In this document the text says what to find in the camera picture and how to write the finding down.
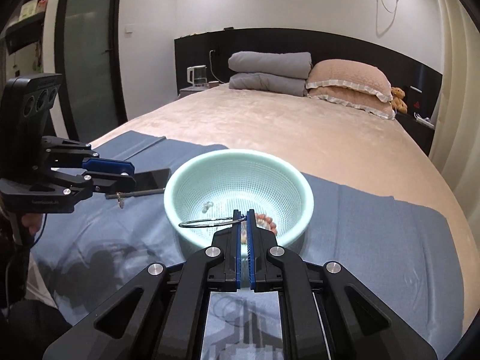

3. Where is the orange bead bracelet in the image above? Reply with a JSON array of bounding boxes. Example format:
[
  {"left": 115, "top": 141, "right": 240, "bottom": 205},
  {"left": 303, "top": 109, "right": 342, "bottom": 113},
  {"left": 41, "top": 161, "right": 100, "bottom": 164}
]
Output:
[{"left": 254, "top": 212, "right": 278, "bottom": 237}]

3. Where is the pearl earring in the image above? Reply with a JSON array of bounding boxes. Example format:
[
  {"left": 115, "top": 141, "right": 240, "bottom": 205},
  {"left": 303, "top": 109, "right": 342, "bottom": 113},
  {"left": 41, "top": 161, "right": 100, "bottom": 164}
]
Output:
[{"left": 202, "top": 202, "right": 214, "bottom": 214}]

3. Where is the thin silver bracelet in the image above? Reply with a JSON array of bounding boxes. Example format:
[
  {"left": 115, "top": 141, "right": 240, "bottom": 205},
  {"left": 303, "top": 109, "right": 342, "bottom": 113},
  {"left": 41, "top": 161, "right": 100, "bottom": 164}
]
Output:
[{"left": 178, "top": 214, "right": 245, "bottom": 230}]

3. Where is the person left hand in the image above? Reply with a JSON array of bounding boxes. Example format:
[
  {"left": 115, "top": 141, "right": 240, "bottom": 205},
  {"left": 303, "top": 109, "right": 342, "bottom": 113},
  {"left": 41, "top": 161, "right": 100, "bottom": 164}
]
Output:
[{"left": 21, "top": 214, "right": 47, "bottom": 244}]

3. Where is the black smartphone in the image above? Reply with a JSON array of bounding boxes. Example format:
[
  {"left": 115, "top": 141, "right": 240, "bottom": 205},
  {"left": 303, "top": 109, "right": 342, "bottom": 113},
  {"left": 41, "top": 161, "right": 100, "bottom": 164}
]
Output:
[{"left": 131, "top": 168, "right": 172, "bottom": 196}]

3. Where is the blue cloth mat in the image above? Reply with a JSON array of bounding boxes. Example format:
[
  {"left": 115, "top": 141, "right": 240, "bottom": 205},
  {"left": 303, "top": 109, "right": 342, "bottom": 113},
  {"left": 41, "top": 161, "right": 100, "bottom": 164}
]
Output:
[{"left": 34, "top": 136, "right": 478, "bottom": 359}]

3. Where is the dark glass door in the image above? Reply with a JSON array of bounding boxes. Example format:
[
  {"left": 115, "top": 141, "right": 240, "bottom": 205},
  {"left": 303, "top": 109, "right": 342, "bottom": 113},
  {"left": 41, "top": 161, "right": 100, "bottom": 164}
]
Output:
[{"left": 54, "top": 0, "right": 127, "bottom": 142}]

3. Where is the teal plastic basket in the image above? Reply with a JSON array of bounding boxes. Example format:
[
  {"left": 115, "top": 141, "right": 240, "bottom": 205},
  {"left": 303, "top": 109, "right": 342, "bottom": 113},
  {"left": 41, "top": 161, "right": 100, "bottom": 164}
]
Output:
[{"left": 163, "top": 149, "right": 314, "bottom": 257}]

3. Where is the white electric kettle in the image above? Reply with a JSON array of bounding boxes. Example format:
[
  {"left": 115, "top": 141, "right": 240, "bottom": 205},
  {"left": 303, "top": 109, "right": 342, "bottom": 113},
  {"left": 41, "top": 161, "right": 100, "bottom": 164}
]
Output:
[{"left": 186, "top": 65, "right": 208, "bottom": 87}]

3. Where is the beige bed cover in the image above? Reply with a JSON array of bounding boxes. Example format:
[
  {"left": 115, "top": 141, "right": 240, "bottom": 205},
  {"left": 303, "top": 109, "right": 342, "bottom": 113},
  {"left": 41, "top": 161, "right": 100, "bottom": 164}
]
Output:
[{"left": 93, "top": 85, "right": 479, "bottom": 327}]

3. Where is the black nightstand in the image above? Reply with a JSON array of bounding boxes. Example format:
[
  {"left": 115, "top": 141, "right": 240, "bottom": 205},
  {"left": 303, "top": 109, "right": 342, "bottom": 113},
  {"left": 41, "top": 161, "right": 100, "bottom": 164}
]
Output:
[{"left": 395, "top": 113, "right": 434, "bottom": 156}]

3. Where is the cream curtain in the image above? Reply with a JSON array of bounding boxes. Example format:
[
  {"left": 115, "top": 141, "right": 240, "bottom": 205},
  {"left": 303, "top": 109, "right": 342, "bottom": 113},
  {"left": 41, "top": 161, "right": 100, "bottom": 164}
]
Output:
[{"left": 427, "top": 0, "right": 480, "bottom": 218}]

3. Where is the lower pink pillow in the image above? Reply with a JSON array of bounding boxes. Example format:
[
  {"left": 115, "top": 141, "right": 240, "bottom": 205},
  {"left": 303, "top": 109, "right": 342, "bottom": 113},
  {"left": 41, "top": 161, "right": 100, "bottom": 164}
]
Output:
[{"left": 308, "top": 86, "right": 395, "bottom": 119}]

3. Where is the pink pillow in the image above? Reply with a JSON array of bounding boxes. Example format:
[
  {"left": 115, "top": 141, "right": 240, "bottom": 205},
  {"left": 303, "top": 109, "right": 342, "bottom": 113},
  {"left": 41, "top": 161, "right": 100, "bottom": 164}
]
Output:
[
  {"left": 308, "top": 86, "right": 395, "bottom": 119},
  {"left": 306, "top": 59, "right": 393, "bottom": 102}
]

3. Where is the brown teddy bear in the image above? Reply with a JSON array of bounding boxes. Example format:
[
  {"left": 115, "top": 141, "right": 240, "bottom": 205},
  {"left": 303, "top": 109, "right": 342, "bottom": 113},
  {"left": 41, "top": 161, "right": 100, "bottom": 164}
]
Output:
[{"left": 391, "top": 87, "right": 408, "bottom": 115}]

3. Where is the lower grey folded blanket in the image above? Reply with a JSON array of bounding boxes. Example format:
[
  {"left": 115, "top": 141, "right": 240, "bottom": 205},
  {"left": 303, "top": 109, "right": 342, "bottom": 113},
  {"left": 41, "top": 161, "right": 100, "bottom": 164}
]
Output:
[{"left": 229, "top": 72, "right": 306, "bottom": 97}]

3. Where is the grey folded blanket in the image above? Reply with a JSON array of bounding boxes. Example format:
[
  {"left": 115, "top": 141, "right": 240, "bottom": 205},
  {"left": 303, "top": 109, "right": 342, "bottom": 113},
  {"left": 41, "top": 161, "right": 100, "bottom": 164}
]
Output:
[
  {"left": 229, "top": 72, "right": 306, "bottom": 97},
  {"left": 228, "top": 51, "right": 312, "bottom": 80}
]

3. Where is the black headboard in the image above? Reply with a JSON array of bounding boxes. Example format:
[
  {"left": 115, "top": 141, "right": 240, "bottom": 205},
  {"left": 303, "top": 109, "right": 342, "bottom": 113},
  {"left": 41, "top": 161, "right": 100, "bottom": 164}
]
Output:
[{"left": 173, "top": 28, "right": 443, "bottom": 156}]

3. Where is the upper pink pillow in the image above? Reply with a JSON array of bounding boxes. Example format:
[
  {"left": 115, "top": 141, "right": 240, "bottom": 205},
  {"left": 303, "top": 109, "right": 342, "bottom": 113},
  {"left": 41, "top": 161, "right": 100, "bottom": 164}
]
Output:
[{"left": 306, "top": 59, "right": 393, "bottom": 102}]

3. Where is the upper grey folded blanket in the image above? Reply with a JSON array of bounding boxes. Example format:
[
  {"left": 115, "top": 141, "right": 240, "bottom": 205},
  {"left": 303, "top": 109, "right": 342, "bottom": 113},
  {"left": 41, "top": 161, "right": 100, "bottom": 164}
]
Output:
[{"left": 228, "top": 51, "right": 312, "bottom": 80}]

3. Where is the black camera module left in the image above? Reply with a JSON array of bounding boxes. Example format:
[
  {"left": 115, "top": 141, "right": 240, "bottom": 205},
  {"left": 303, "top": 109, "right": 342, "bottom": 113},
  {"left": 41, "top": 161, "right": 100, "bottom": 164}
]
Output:
[{"left": 1, "top": 73, "right": 63, "bottom": 150}]

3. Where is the white wall cable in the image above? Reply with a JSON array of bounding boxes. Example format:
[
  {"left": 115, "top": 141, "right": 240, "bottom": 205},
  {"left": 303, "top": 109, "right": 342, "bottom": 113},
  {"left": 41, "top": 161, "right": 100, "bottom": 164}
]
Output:
[{"left": 373, "top": 0, "right": 401, "bottom": 38}]

